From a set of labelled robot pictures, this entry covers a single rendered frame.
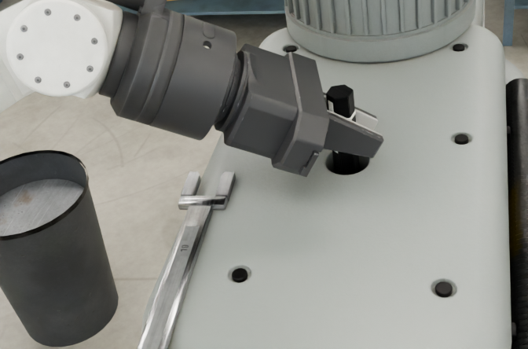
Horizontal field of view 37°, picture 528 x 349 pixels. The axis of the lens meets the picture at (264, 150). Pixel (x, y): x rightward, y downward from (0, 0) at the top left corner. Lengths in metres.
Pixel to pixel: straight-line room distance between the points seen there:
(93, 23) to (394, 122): 0.29
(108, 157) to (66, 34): 3.54
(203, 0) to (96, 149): 1.24
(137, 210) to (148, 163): 0.34
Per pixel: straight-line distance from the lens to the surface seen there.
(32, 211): 3.04
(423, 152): 0.67
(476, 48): 0.81
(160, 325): 0.55
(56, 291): 2.98
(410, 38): 0.78
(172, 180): 3.80
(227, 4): 4.75
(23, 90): 0.65
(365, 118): 0.65
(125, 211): 3.70
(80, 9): 0.54
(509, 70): 1.39
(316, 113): 0.58
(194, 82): 0.57
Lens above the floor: 2.30
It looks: 37 degrees down
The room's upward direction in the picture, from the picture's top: 10 degrees counter-clockwise
